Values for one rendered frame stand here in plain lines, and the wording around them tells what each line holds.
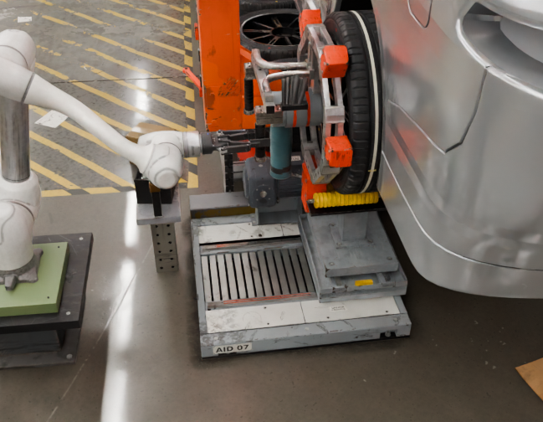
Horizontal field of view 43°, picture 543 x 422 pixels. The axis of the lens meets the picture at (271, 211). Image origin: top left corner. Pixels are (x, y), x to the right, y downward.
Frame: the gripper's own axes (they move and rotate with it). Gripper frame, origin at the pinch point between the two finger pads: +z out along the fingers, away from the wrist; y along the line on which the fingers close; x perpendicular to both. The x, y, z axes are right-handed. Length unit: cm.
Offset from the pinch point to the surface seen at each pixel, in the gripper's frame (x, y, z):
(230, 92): -12, -59, -5
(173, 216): -38, -11, -32
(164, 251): -71, -30, -39
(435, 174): 26, 66, 36
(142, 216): -38, -12, -44
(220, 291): -82, -13, -16
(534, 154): 43, 86, 49
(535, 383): -82, 53, 95
